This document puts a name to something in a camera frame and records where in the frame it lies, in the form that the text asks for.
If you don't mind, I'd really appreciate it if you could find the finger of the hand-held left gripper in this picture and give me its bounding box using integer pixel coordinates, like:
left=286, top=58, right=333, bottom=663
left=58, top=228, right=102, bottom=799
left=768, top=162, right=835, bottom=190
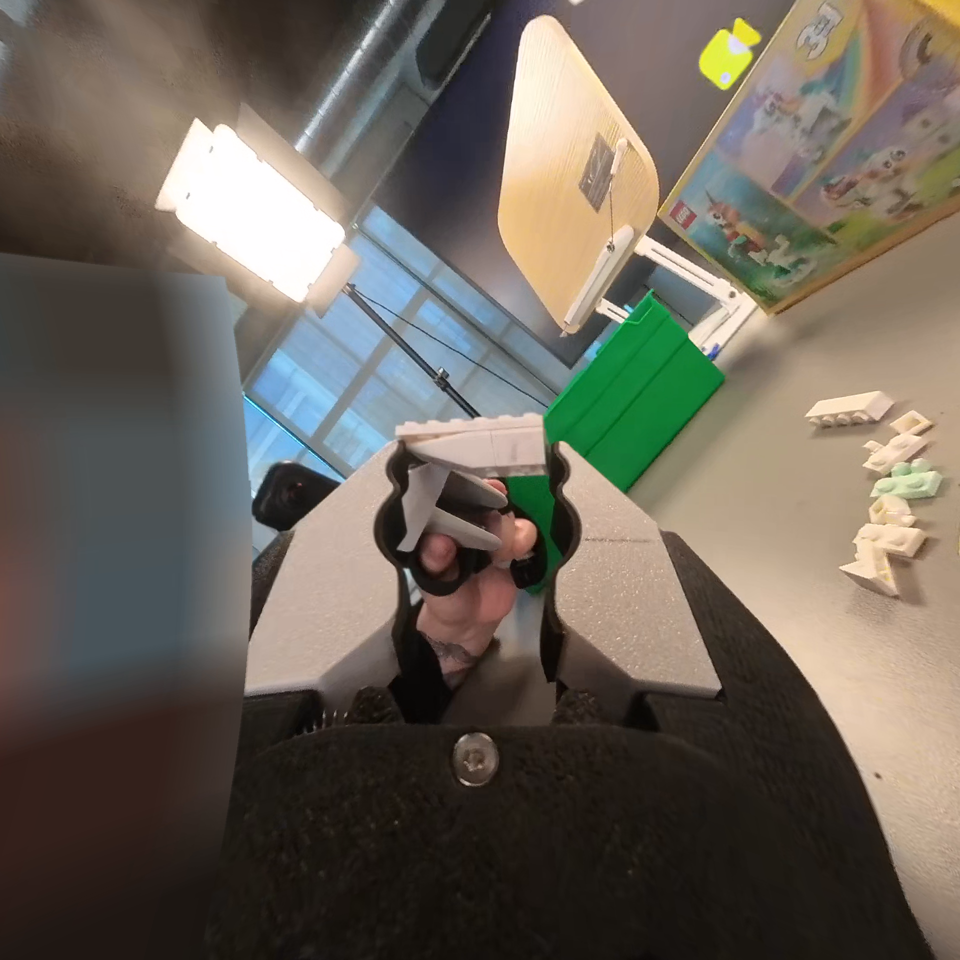
left=409, top=438, right=494, bottom=474
left=399, top=459, right=447, bottom=555

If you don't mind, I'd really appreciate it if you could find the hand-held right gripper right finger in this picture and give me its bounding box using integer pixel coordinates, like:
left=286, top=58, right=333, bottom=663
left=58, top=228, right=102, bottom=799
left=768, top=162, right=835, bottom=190
left=540, top=441, right=724, bottom=700

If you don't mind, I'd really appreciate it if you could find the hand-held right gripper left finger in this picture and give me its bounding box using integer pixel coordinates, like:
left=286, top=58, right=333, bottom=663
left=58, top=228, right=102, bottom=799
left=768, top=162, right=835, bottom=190
left=244, top=441, right=412, bottom=699

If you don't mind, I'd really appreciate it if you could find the white lego assembly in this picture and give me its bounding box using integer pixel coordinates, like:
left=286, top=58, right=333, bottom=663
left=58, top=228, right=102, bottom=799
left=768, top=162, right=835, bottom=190
left=395, top=412, right=549, bottom=475

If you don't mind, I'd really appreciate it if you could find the person's left forearm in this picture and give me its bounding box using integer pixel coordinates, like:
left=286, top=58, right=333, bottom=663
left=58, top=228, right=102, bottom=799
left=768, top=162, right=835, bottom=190
left=405, top=626, right=502, bottom=695

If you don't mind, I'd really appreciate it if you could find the cluster of small lego bricks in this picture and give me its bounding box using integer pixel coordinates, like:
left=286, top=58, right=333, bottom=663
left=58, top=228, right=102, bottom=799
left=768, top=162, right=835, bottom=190
left=805, top=390, right=944, bottom=600

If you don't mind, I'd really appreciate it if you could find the lego set box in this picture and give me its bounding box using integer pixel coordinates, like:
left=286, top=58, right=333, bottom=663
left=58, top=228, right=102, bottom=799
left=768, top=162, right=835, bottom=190
left=657, top=0, right=960, bottom=317

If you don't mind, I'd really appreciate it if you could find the person's left hand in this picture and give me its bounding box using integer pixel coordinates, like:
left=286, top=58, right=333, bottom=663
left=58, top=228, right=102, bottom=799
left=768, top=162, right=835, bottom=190
left=414, top=517, right=543, bottom=648

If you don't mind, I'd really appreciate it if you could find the black light stand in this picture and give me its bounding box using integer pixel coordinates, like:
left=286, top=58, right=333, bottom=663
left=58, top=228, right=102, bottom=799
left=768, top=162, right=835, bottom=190
left=343, top=281, right=483, bottom=418

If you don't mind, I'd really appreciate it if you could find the large glass window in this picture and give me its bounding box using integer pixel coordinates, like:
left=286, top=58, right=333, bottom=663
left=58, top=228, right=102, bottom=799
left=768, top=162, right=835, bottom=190
left=242, top=204, right=580, bottom=483

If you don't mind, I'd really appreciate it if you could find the green plastic bin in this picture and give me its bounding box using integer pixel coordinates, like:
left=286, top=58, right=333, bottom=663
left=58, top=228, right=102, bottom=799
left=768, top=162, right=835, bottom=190
left=501, top=291, right=726, bottom=595

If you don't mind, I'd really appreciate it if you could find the studio light panel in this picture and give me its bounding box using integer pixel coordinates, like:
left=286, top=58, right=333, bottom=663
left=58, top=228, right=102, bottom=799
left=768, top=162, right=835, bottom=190
left=154, top=116, right=362, bottom=306

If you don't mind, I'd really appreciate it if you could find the rounded wooden board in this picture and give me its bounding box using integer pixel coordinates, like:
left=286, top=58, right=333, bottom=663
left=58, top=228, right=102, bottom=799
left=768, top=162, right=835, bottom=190
left=498, top=15, right=662, bottom=336

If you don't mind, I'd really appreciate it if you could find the yellow tag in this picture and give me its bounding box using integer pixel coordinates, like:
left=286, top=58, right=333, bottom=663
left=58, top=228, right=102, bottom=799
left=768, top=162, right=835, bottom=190
left=697, top=20, right=764, bottom=92

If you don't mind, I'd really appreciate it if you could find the white metal frame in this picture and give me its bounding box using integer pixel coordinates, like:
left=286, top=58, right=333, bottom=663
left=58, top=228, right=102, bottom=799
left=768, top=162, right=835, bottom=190
left=561, top=138, right=759, bottom=351

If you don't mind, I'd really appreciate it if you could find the large ribbed duct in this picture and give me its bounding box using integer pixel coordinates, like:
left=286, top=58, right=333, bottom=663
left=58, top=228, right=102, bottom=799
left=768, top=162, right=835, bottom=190
left=291, top=0, right=423, bottom=155

